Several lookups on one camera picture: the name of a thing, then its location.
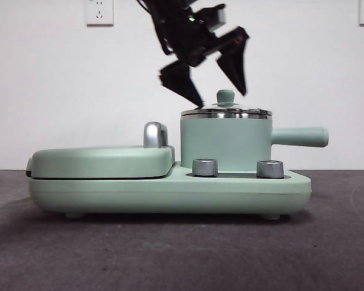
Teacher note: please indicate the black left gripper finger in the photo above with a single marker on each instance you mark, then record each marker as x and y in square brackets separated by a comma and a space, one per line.
[236, 66]
[182, 83]

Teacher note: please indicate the glass lid with green knob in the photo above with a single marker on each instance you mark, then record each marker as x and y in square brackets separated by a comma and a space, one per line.
[226, 97]

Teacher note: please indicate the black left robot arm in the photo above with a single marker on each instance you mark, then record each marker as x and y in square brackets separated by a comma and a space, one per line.
[176, 30]

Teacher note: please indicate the mint green steamer pot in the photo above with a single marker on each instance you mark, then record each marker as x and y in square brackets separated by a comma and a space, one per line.
[224, 139]

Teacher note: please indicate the silver control knob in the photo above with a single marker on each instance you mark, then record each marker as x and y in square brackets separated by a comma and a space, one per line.
[204, 167]
[270, 168]

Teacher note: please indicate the mint green grill cover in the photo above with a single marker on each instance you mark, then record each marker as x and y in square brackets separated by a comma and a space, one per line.
[100, 162]

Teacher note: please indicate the mint green breakfast machine base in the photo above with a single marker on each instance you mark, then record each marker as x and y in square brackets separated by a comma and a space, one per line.
[139, 194]

